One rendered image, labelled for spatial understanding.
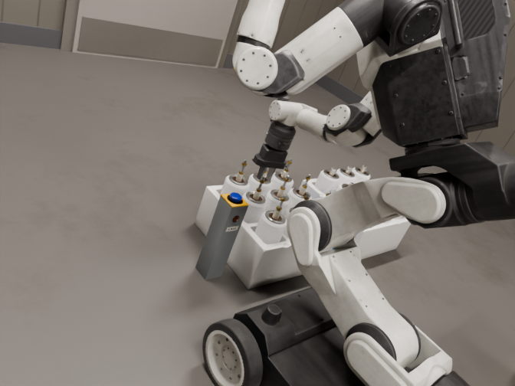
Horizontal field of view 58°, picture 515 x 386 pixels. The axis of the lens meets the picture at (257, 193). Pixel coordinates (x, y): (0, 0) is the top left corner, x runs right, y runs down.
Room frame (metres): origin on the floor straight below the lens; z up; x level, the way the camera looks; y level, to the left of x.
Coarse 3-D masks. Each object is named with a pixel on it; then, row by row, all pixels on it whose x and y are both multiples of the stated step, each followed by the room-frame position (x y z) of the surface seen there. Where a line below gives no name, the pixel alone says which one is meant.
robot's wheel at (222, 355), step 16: (224, 320) 0.92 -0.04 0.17; (208, 336) 0.91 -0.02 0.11; (224, 336) 0.90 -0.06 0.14; (240, 336) 0.86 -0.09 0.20; (208, 352) 0.90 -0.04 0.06; (224, 352) 0.89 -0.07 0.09; (240, 352) 0.84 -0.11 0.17; (256, 352) 0.85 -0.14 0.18; (208, 368) 0.88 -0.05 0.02; (224, 368) 0.88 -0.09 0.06; (240, 368) 0.85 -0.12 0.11; (256, 368) 0.83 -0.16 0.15; (224, 384) 0.84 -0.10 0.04; (240, 384) 0.81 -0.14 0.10; (256, 384) 0.82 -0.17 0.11
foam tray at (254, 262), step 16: (208, 192) 1.53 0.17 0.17; (208, 208) 1.51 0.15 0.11; (208, 224) 1.49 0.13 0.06; (256, 224) 1.42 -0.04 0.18; (240, 240) 1.37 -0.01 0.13; (256, 240) 1.32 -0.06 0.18; (288, 240) 1.40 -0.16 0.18; (240, 256) 1.35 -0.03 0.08; (256, 256) 1.30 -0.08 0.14; (272, 256) 1.32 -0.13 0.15; (288, 256) 1.39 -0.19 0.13; (240, 272) 1.33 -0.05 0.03; (256, 272) 1.29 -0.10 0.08; (272, 272) 1.35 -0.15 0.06; (288, 272) 1.42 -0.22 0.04
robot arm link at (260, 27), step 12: (252, 0) 0.92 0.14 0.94; (264, 0) 0.91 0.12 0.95; (276, 0) 0.92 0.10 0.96; (252, 12) 0.90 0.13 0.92; (264, 12) 0.91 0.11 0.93; (276, 12) 0.92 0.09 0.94; (240, 24) 0.91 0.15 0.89; (252, 24) 0.89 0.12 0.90; (264, 24) 0.90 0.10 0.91; (276, 24) 0.92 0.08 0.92; (240, 36) 0.90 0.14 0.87; (252, 36) 0.89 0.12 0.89; (264, 36) 0.90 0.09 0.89; (240, 48) 0.88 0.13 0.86
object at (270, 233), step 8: (264, 216) 1.38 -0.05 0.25; (264, 224) 1.35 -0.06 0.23; (272, 224) 1.35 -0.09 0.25; (280, 224) 1.36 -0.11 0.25; (256, 232) 1.37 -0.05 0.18; (264, 232) 1.35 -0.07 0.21; (272, 232) 1.35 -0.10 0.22; (280, 232) 1.36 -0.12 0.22; (264, 240) 1.35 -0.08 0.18; (272, 240) 1.35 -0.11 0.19
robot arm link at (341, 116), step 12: (336, 108) 1.28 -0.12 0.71; (348, 108) 1.27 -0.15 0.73; (360, 108) 1.25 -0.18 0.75; (372, 108) 1.25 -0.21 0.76; (336, 120) 1.25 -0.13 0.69; (348, 120) 1.24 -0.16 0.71; (360, 120) 1.23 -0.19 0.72; (372, 120) 1.24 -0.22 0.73; (372, 132) 1.26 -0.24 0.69; (360, 144) 1.29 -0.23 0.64
